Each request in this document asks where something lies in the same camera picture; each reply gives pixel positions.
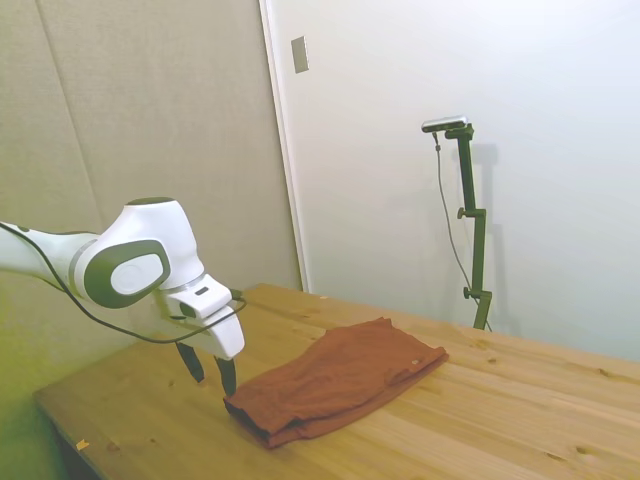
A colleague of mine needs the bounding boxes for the rust brown shorts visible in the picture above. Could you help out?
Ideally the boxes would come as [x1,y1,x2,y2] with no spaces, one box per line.
[222,316,450,450]

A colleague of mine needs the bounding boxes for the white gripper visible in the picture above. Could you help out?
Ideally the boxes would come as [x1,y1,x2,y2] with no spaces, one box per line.
[160,276,247,398]

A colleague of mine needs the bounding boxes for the grey wall plate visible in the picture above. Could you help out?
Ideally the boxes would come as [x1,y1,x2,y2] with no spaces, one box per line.
[290,34,311,75]

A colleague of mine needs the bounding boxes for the grey camera on stand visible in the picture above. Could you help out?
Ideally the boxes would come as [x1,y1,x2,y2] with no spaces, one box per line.
[421,115,471,135]

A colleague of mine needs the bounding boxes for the dark green camera stand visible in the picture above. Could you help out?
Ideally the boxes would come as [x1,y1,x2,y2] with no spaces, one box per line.
[444,124,494,331]

